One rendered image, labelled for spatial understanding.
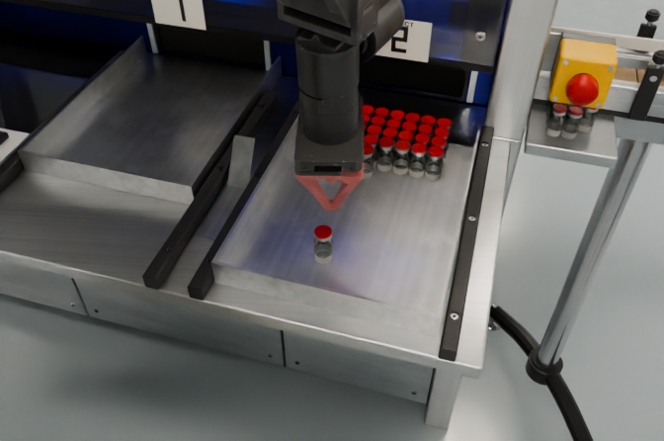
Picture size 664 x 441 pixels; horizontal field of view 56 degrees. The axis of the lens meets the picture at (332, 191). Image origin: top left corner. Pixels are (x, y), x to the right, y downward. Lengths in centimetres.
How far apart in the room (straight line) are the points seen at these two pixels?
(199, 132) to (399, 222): 35
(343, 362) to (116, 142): 79
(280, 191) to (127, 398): 101
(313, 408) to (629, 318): 93
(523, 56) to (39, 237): 67
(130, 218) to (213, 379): 93
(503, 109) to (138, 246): 53
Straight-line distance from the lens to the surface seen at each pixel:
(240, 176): 85
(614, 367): 186
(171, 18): 102
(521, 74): 90
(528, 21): 87
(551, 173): 236
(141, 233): 82
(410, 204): 83
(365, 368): 150
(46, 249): 84
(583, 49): 91
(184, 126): 98
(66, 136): 101
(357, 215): 81
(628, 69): 110
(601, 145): 100
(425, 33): 89
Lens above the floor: 145
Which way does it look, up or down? 42 degrees down
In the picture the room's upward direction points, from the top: straight up
